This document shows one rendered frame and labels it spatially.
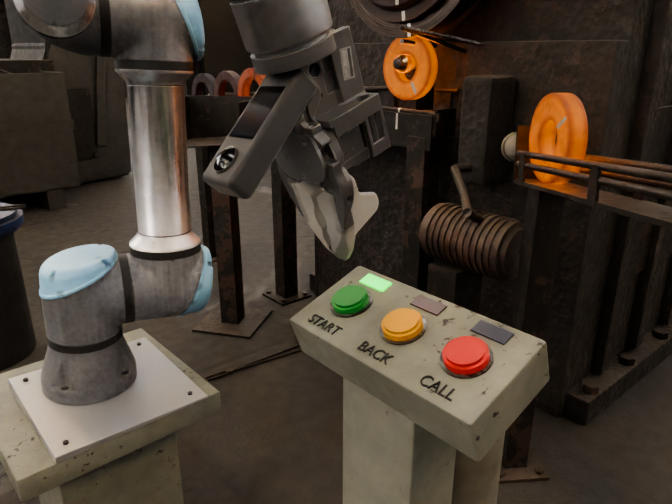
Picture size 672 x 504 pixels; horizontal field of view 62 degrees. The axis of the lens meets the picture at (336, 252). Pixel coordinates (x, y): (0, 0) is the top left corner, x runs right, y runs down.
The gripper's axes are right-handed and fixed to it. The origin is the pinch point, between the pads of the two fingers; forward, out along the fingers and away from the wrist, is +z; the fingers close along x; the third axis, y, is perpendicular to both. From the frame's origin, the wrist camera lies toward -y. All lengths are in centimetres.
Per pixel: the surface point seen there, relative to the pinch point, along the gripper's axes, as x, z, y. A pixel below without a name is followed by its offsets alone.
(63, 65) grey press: 348, 15, 74
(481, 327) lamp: -13.9, 6.5, 3.6
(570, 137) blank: 5, 13, 53
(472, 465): -8.4, 32.4, 4.0
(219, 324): 110, 76, 19
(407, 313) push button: -7.4, 5.6, 0.9
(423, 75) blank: 54, 13, 74
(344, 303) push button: -0.6, 5.6, -1.3
